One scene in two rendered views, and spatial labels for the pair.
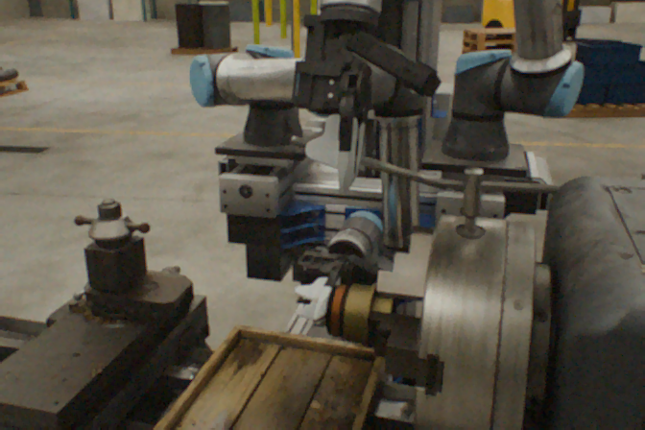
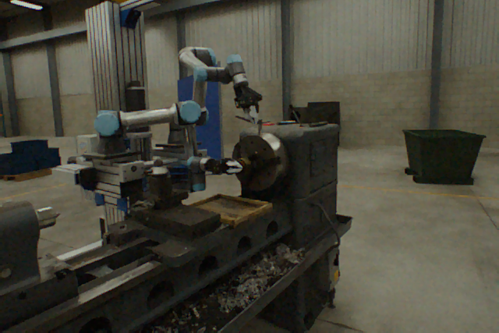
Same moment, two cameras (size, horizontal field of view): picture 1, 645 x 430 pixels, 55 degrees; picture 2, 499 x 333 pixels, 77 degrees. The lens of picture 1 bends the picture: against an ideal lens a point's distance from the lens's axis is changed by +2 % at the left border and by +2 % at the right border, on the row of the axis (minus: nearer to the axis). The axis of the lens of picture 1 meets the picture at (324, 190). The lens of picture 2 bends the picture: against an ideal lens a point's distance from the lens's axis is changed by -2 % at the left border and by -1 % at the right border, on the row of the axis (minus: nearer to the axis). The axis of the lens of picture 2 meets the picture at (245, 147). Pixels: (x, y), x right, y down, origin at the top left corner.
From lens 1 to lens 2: 1.48 m
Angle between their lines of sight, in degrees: 67
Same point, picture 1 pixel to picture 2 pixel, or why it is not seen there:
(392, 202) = (194, 153)
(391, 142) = (192, 132)
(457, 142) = (178, 139)
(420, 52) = not seen: hidden behind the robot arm
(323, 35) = (242, 88)
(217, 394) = not seen: hidden behind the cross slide
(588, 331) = (300, 136)
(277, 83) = (162, 116)
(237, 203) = (130, 175)
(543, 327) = not seen: hidden behind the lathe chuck
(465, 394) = (283, 161)
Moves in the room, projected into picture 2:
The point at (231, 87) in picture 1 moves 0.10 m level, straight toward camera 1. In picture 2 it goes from (129, 123) to (146, 123)
